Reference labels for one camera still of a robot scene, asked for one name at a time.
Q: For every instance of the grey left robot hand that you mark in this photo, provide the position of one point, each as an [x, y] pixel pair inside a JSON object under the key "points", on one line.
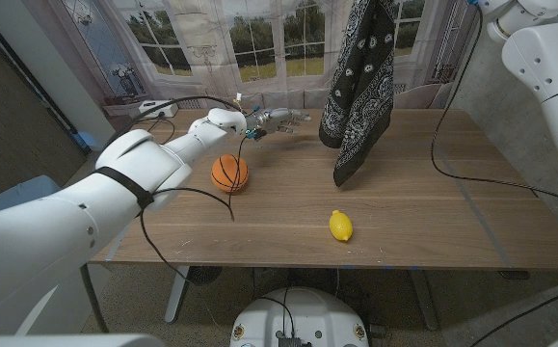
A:
{"points": [[273, 120]]}

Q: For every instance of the black paisley bandana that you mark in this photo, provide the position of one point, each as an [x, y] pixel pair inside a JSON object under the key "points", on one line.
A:
{"points": [[360, 96]]}

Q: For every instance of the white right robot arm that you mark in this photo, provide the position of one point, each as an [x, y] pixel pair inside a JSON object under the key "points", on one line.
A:
{"points": [[548, 62]]}

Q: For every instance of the white left shoulder cover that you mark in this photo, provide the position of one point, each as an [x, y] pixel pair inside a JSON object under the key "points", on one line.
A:
{"points": [[66, 341]]}

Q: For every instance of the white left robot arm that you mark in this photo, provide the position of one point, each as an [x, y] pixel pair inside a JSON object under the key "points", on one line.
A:
{"points": [[114, 193]]}

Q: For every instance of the orange toy basketball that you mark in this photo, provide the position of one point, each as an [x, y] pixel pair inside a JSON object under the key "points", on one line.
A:
{"points": [[223, 168]]}

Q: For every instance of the yellow toy lemon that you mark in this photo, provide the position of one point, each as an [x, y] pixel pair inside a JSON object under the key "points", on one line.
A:
{"points": [[340, 226]]}

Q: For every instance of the printed window backdrop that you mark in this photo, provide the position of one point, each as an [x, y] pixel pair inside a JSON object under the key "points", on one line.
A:
{"points": [[259, 48]]}

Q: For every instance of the white power strip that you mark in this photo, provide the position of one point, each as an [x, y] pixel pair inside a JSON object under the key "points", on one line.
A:
{"points": [[155, 107]]}

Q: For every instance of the black round fan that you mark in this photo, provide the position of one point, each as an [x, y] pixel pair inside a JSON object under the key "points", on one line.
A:
{"points": [[204, 274]]}

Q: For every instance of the white table leg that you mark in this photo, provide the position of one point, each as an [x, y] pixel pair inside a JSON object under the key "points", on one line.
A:
{"points": [[176, 294]]}

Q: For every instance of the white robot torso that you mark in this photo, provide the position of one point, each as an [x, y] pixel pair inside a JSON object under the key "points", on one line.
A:
{"points": [[307, 318]]}

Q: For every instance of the grey table leg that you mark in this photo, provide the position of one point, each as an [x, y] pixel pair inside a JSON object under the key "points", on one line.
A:
{"points": [[424, 299]]}

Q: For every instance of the white floor platform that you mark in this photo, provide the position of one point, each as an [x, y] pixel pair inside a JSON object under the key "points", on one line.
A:
{"points": [[66, 308]]}

